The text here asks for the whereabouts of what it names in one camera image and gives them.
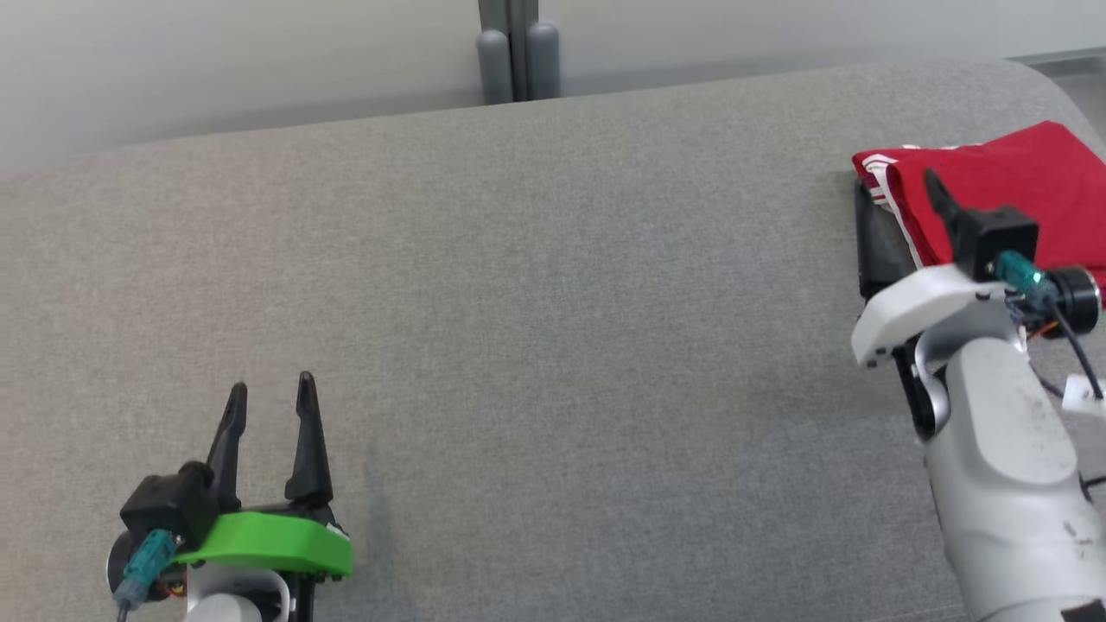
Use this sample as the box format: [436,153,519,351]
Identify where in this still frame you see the grey double partition post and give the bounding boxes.
[477,0,562,105]

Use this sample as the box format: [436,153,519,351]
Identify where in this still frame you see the red basketball jersey black lettering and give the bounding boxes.
[852,121,1106,299]

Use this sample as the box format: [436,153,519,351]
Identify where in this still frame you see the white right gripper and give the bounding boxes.
[851,168,1029,368]

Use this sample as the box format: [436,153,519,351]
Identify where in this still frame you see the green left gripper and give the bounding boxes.
[173,371,355,622]

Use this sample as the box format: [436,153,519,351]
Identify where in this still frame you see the white right cable tag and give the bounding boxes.
[1062,373,1106,415]

